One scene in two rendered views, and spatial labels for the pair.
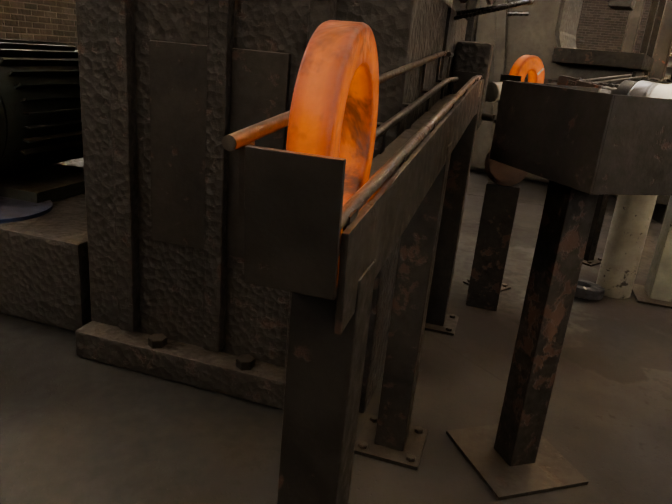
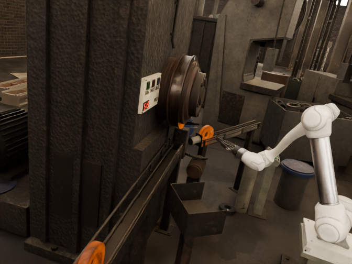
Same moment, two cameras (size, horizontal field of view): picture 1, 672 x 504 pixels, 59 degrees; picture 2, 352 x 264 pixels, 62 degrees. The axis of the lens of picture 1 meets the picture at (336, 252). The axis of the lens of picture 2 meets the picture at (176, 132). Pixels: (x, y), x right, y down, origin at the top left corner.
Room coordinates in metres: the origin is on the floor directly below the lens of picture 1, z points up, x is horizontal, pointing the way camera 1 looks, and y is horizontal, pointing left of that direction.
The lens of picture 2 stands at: (-0.28, -0.16, 1.50)
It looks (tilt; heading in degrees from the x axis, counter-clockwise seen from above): 20 degrees down; 356
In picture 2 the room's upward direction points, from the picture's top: 9 degrees clockwise
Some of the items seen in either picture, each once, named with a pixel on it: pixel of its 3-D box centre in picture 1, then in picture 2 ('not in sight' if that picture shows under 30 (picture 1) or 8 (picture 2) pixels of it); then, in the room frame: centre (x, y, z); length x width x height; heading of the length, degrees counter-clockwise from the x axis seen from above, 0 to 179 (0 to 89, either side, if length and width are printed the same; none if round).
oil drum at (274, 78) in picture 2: not in sight; (271, 92); (6.12, -2.52, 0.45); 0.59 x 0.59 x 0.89
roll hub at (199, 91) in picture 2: not in sight; (198, 95); (1.52, -0.38, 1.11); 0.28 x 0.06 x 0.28; 165
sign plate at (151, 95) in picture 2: not in sight; (150, 92); (1.25, -0.09, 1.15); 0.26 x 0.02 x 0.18; 165
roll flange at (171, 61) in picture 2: not in sight; (171, 89); (1.57, -0.21, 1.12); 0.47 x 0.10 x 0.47; 165
